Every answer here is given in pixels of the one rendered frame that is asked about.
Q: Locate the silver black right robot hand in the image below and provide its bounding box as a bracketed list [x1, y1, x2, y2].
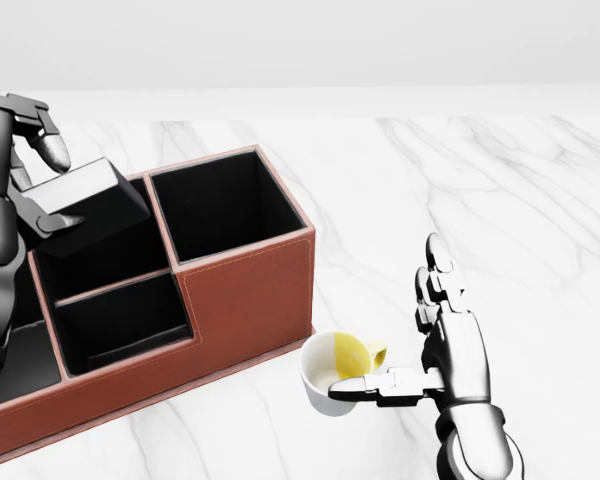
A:
[327, 232, 493, 412]

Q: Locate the white and yellow mug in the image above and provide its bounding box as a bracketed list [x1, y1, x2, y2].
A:
[298, 329, 389, 418]

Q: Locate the red-brown desk caddy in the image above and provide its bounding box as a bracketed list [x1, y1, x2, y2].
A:
[0, 144, 318, 472]

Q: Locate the black book with white pages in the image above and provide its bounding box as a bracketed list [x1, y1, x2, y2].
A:
[21, 156, 153, 259]

